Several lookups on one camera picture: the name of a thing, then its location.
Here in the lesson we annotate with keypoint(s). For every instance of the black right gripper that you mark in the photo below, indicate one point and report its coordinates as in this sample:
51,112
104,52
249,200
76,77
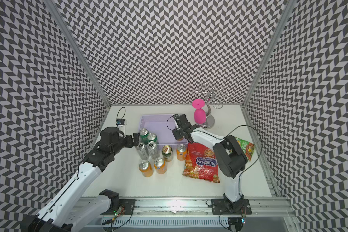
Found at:
176,135

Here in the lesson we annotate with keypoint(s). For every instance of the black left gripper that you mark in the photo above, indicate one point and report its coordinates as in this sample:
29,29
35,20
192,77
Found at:
135,139

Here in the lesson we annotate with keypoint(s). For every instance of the silver can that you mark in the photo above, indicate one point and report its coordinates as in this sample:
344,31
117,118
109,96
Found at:
142,151
153,151

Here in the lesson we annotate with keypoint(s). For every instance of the dark green gold-top can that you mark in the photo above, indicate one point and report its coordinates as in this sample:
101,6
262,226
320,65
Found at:
167,153

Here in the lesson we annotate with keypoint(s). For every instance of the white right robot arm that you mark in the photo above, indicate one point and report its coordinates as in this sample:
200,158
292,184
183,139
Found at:
230,157

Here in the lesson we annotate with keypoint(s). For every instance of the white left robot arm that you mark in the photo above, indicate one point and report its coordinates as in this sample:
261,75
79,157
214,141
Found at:
57,215

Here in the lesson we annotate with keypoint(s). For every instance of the lavender plastic basket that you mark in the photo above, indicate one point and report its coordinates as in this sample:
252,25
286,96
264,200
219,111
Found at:
161,125

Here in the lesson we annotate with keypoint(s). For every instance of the pink plastic wine glass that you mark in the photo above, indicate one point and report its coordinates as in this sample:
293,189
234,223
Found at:
199,114

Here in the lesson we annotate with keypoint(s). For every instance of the red candy bag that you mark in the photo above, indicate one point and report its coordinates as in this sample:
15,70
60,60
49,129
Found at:
201,163

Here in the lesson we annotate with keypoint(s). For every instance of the chrome glass holder stand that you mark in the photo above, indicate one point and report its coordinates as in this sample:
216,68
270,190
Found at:
211,96

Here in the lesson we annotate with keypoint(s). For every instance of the green snack packet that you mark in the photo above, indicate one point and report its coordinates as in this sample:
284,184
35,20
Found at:
247,147

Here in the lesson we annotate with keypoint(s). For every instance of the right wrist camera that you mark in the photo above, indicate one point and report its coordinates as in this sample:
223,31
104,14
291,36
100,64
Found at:
176,117

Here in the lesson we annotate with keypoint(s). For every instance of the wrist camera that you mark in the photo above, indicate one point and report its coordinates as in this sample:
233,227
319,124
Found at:
120,122
176,117

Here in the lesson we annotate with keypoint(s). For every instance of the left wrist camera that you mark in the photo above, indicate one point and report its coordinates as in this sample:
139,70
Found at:
120,122

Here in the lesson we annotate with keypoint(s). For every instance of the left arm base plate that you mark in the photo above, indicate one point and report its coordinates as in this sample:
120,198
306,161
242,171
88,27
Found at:
126,206

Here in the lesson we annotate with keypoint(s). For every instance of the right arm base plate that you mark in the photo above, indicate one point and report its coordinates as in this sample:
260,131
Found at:
224,206

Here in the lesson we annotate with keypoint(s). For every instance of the aluminium front rail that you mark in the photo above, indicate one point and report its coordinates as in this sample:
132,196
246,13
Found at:
180,212

